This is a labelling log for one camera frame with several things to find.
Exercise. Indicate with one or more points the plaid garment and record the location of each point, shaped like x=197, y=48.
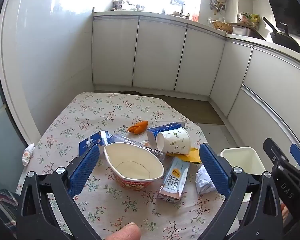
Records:
x=2, y=205

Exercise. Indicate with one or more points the frosted glass door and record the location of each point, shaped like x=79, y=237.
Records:
x=5, y=130

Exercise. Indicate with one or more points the white cabinet with doors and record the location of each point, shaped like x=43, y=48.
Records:
x=160, y=55

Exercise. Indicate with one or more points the white cabinet with drawers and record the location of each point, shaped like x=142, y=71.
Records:
x=265, y=80

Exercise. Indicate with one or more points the person's left hand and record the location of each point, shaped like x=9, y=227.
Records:
x=125, y=232

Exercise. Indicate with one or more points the dark metal rack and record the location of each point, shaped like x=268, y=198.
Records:
x=177, y=3

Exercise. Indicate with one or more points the small blue carton box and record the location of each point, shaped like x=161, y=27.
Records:
x=92, y=140

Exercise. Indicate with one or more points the yellow packet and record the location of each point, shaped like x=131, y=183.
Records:
x=192, y=155

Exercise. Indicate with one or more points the red snack packet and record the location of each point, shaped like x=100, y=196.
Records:
x=130, y=162

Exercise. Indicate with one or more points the small white wrapper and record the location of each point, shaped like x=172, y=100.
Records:
x=28, y=153

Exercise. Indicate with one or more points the red labelled bottle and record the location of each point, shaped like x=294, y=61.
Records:
x=195, y=17

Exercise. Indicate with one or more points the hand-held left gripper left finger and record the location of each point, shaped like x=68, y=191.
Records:
x=85, y=170

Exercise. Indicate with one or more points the blue box with white print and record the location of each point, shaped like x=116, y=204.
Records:
x=162, y=128

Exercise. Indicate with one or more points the clear plastic bottle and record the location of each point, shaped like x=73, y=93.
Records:
x=122, y=138

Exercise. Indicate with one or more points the plastic bag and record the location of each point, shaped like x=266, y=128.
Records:
x=203, y=180

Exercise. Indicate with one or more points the black wok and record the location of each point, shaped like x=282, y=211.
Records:
x=285, y=41

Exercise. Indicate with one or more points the yellow green snack bag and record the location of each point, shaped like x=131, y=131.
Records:
x=252, y=18

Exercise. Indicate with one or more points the floral paper cup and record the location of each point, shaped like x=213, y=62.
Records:
x=175, y=140

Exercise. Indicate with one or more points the wicker basket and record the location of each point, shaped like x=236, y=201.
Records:
x=222, y=26

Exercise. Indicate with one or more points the milk carton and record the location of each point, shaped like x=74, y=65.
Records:
x=173, y=180

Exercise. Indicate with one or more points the metal basin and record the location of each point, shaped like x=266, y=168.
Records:
x=245, y=32

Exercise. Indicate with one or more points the white trash bin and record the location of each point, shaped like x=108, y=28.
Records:
x=242, y=160

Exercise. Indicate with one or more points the cluster of counter jars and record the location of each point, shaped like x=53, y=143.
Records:
x=122, y=5

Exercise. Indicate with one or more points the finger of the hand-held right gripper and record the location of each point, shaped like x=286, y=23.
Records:
x=290, y=187
x=298, y=156

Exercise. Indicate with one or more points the orange carrot scrap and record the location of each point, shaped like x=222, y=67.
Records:
x=137, y=127

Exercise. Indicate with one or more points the floral tablecloth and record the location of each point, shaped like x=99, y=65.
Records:
x=102, y=110

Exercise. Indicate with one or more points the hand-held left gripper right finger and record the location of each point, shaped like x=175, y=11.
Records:
x=215, y=170

